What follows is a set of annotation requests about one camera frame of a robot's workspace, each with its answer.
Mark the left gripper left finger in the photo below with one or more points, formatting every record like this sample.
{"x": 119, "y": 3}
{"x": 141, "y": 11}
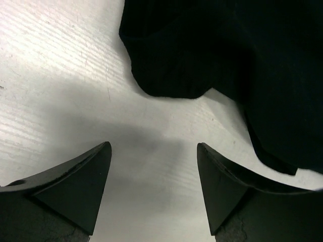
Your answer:
{"x": 59, "y": 204}

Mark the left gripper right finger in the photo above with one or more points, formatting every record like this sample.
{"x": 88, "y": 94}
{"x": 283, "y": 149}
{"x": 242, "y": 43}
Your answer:
{"x": 242, "y": 205}

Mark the black t shirt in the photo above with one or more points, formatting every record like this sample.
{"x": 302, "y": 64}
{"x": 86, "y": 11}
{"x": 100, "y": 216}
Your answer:
{"x": 264, "y": 55}

